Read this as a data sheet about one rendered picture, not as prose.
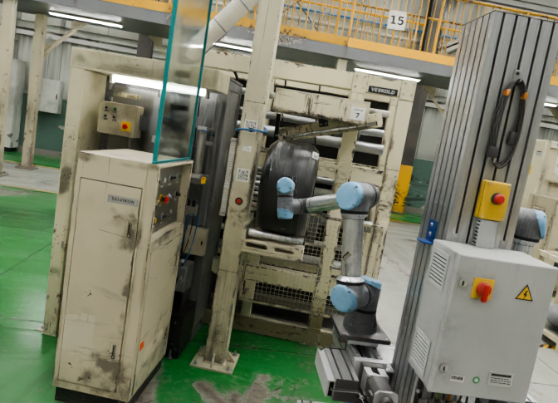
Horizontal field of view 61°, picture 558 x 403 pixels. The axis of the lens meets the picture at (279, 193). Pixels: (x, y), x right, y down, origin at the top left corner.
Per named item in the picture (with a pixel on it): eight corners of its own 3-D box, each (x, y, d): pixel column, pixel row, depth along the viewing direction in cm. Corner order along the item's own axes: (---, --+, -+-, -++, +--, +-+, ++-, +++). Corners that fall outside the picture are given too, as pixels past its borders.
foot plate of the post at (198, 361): (188, 366, 295) (190, 360, 294) (200, 347, 321) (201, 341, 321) (231, 375, 293) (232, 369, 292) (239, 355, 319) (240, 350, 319)
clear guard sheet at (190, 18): (151, 163, 220) (180, -52, 208) (187, 159, 274) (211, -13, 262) (155, 164, 220) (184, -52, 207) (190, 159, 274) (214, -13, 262)
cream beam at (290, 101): (271, 110, 304) (276, 86, 302) (276, 112, 329) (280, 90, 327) (366, 125, 299) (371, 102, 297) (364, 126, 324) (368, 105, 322)
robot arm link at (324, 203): (388, 181, 210) (301, 195, 242) (375, 180, 201) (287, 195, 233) (391, 207, 208) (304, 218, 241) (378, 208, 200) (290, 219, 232)
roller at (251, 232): (247, 226, 284) (247, 233, 286) (247, 228, 280) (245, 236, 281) (305, 237, 282) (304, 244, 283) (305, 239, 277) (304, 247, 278)
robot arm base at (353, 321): (380, 336, 206) (385, 314, 205) (346, 331, 204) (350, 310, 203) (371, 321, 221) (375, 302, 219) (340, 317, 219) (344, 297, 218)
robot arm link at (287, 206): (301, 218, 228) (301, 195, 228) (286, 218, 219) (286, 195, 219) (288, 218, 233) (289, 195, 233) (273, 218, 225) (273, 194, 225)
